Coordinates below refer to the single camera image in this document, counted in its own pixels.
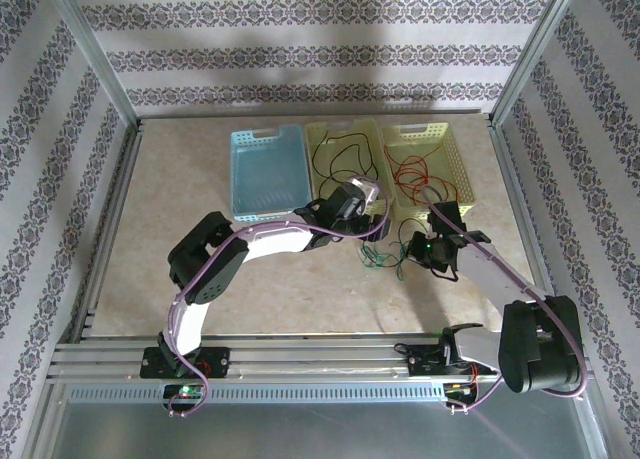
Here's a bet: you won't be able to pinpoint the metal sheet panel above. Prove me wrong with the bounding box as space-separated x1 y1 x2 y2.
29 378 611 459

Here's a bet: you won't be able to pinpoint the aluminium frame post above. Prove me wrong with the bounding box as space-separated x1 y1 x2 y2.
42 0 139 130
489 0 584 125

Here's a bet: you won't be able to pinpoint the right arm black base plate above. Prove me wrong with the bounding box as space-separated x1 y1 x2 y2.
405 341 497 379

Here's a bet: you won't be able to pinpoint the left aluminium side rail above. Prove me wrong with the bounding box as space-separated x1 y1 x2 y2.
64 118 146 343

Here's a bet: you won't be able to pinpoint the green cable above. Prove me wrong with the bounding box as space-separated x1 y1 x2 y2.
379 243 416 273
359 242 401 273

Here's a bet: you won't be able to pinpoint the grey slotted cable duct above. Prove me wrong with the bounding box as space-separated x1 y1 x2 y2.
64 382 446 404

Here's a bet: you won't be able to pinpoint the right aluminium side rail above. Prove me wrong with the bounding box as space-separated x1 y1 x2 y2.
484 116 576 340

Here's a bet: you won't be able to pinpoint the left aluminium frame post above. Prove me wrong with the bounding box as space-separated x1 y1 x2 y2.
42 0 139 130

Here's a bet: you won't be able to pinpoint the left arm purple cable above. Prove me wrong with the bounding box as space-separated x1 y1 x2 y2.
167 193 392 419

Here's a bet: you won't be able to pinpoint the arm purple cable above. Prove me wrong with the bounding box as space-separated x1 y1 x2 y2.
421 184 587 415
167 193 392 419

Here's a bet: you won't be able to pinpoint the aluminium side rail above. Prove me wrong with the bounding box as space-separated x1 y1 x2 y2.
64 118 146 343
484 116 576 340

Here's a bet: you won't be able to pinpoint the blue perforated plastic basket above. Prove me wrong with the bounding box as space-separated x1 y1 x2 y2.
228 124 311 223

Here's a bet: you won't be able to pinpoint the right aluminium frame post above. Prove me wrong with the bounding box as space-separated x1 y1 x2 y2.
489 0 584 125

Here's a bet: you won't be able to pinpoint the aluminium mounting rails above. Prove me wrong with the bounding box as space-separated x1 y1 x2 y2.
47 333 594 383

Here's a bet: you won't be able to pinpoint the small board with wires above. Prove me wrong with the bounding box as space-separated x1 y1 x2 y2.
442 381 479 398

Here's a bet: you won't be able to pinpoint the aluminium back rail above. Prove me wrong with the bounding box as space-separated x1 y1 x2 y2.
134 107 494 121

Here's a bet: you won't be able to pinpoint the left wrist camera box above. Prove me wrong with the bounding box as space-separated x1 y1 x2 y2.
347 176 384 205

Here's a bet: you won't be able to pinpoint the small board with green light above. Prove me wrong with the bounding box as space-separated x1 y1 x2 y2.
162 383 207 400

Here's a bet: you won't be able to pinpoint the yellow perforated plastic basket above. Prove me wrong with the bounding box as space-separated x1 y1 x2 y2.
380 122 474 218
303 118 396 215

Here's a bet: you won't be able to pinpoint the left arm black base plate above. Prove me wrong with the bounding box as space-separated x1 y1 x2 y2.
139 346 231 380

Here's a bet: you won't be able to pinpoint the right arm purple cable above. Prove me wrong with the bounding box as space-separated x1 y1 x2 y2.
421 184 587 415

